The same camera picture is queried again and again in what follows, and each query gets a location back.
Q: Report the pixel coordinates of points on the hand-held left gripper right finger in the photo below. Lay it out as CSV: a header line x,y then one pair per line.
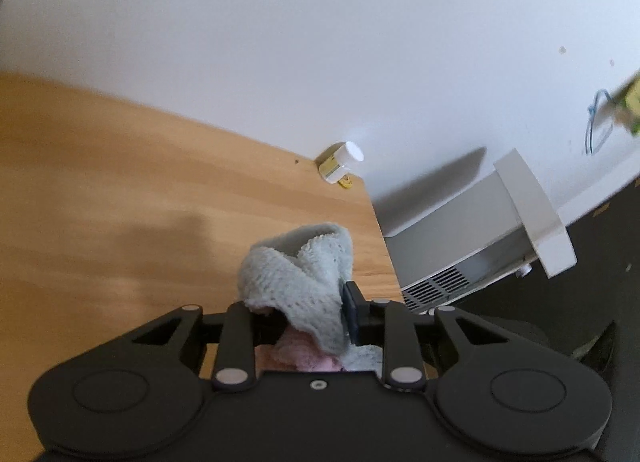
x,y
353,314

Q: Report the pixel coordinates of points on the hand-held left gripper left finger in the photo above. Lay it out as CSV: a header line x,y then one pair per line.
x,y
237,342

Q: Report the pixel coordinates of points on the grey and pink cloth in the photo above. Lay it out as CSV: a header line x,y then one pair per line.
x,y
295,282

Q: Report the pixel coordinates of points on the yellow tape roll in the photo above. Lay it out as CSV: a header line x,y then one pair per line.
x,y
345,183

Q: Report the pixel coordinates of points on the white pill bottle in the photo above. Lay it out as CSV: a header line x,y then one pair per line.
x,y
342,159

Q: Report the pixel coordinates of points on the white appliance with vents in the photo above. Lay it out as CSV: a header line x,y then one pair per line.
x,y
500,222

